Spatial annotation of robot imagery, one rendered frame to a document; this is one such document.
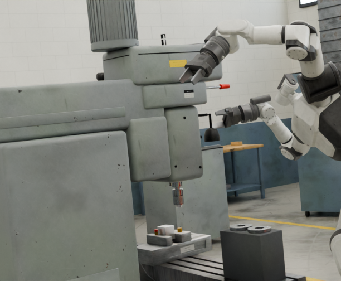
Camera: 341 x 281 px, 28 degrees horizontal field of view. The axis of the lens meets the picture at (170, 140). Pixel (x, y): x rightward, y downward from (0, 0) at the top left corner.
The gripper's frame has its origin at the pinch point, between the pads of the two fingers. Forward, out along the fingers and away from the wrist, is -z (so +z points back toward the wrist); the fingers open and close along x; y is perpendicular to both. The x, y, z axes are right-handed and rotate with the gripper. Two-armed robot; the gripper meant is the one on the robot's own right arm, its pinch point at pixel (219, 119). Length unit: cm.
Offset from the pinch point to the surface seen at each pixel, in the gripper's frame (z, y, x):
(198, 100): -16.4, 5.7, 27.5
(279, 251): -11, 81, 28
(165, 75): -30, -1, 41
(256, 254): -21, 80, 30
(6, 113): -97, 14, 58
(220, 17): 305, -564, -579
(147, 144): -44, 22, 28
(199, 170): -21.8, 28.8, 8.9
